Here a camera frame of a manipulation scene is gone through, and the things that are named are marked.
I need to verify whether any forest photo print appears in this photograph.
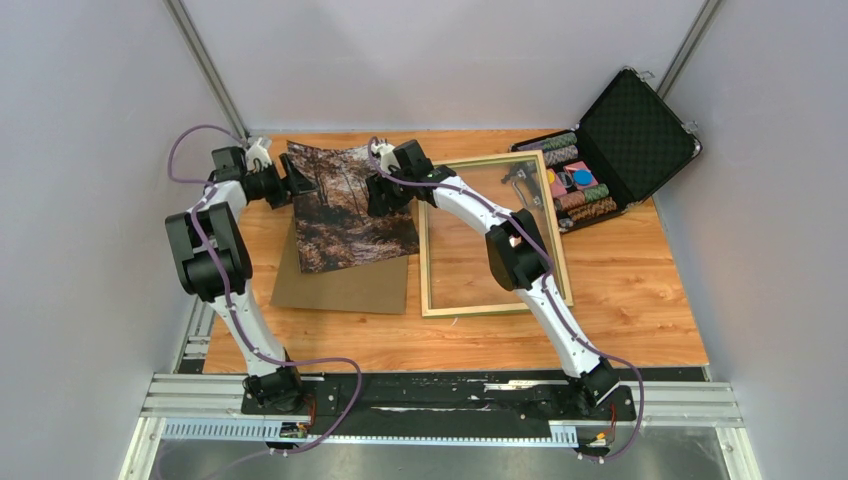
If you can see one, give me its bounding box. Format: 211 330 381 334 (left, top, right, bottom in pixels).
286 141 419 273

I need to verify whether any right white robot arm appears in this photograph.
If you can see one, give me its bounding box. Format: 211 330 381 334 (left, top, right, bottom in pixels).
366 137 620 418

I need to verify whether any blue dealer button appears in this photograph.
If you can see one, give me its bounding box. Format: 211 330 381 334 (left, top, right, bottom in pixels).
572 169 595 188

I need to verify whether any red poker chip row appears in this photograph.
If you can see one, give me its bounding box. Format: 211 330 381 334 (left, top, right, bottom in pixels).
554 191 586 211

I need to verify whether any black poker chip case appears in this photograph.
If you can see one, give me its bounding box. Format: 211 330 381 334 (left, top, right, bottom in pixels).
509 67 702 233

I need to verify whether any orange black chip row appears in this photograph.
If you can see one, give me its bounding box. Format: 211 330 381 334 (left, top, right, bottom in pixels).
567 197 618 223

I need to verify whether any clear acrylic sheet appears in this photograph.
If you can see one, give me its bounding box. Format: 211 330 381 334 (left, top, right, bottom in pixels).
425 158 566 309

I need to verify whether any wooden picture frame green trim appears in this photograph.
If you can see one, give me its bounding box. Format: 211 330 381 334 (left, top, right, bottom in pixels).
417 150 576 319

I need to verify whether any blue yellow chip row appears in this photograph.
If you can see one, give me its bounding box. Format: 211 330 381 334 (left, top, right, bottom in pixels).
543 145 579 166

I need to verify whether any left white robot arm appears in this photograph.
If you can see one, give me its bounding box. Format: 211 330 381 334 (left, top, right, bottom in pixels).
165 137 314 413

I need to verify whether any black mounting base rail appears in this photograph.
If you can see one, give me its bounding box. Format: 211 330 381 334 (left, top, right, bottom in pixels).
139 366 743 446

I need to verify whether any clear dealer button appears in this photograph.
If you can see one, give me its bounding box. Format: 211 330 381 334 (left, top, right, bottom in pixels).
557 172 574 190

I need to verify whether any brown cardboard backing board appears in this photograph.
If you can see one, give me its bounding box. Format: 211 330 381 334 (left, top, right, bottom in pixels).
270 227 408 315

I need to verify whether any top blue green chip row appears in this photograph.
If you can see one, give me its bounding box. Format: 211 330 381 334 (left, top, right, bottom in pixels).
514 131 577 152

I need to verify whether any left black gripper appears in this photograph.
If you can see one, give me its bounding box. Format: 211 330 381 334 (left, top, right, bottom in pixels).
250 154 319 211

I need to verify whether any red playing card deck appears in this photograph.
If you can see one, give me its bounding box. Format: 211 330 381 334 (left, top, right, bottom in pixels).
548 171 568 198

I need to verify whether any green poker chip row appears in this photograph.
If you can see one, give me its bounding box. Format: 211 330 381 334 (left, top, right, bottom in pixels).
582 184 609 203

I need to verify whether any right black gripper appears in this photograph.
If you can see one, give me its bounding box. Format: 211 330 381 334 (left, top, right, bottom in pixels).
367 165 415 218

